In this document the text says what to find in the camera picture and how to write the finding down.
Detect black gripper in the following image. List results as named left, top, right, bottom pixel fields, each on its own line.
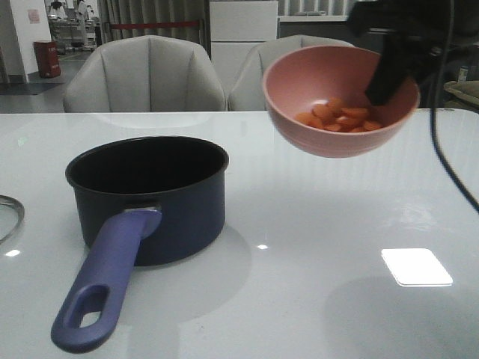
left=347, top=1, right=478, bottom=105

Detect orange ham slices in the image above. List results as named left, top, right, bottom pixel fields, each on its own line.
left=293, top=97, right=383, bottom=133

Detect pink bowl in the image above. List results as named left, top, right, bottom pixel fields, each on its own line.
left=263, top=46, right=419, bottom=158

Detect glass lid with blue knob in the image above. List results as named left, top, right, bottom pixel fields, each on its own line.
left=1, top=195, right=25, bottom=244

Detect dark grey counter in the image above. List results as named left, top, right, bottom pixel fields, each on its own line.
left=278, top=14, right=360, bottom=48

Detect right grey chair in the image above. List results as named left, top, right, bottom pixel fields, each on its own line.
left=228, top=34, right=353, bottom=111

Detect grey chair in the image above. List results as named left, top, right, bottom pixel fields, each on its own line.
left=63, top=35, right=227, bottom=113
left=228, top=34, right=353, bottom=111

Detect white cabinet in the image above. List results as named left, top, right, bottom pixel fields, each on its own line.
left=210, top=1, right=278, bottom=90

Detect left grey chair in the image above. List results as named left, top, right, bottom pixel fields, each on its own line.
left=63, top=35, right=227, bottom=113

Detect blue saucepan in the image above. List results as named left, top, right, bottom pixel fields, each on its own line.
left=51, top=136, right=229, bottom=354

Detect red bin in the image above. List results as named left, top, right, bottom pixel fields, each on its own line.
left=34, top=40, right=61, bottom=79

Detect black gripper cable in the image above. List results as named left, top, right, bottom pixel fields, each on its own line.
left=429, top=0, right=479, bottom=215

